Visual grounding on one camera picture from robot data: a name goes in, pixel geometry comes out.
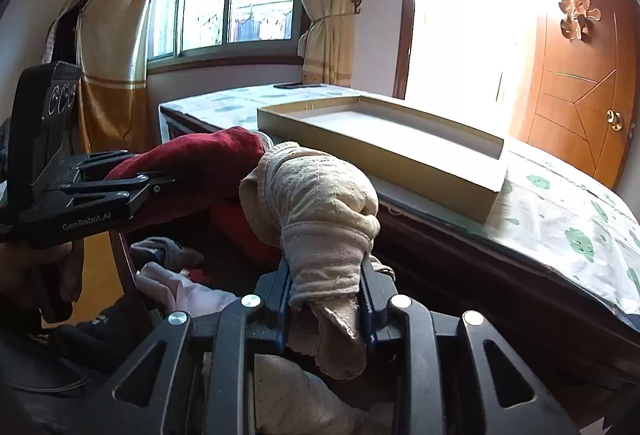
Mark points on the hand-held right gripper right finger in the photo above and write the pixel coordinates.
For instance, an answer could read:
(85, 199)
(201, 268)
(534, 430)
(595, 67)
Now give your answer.
(375, 310)

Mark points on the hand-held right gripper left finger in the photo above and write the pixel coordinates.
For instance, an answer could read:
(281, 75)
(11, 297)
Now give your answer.
(272, 310)

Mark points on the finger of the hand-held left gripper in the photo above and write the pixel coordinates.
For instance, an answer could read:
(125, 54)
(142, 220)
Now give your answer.
(125, 187)
(95, 162)

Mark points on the dark red garment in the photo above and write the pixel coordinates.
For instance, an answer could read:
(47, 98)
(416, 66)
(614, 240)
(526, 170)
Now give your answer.
(200, 155)

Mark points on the brown wooden drawer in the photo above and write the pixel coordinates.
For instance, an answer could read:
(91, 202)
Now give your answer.
(123, 275)

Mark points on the person's left hand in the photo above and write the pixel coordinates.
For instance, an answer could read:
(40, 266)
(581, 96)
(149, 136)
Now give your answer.
(75, 270)

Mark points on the grey cloth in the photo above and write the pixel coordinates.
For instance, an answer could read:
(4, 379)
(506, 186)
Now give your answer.
(170, 252)

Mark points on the hanging clothes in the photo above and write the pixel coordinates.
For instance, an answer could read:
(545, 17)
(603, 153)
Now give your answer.
(62, 35)

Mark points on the pale pink cloth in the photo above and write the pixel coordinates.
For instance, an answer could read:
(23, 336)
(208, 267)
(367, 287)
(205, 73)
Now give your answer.
(185, 290)

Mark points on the cream cloth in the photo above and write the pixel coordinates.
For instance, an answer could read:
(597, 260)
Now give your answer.
(300, 400)

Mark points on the orange white curtain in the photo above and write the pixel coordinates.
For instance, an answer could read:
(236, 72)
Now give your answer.
(120, 40)

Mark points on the person's dark clothing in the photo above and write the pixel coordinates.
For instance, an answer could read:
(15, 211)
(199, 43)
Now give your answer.
(75, 350)

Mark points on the tan cardboard box lid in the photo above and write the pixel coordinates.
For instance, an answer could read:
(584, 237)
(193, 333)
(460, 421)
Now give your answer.
(400, 130)

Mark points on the black phone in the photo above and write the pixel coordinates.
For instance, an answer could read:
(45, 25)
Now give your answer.
(295, 85)

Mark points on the white green print tablecloth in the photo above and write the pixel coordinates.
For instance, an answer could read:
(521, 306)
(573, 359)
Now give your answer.
(550, 215)

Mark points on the curtain hook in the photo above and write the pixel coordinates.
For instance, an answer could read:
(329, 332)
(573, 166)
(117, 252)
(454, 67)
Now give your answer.
(356, 4)

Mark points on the orange wooden door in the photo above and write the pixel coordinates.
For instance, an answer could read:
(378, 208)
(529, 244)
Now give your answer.
(575, 80)

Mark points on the brass door knob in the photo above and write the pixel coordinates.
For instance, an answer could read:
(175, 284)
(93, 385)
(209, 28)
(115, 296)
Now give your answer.
(615, 119)

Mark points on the gold door ornament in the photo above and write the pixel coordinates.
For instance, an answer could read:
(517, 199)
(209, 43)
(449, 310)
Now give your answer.
(577, 7)

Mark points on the brown door frame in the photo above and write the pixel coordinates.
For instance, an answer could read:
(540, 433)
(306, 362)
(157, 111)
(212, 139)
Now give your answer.
(405, 15)

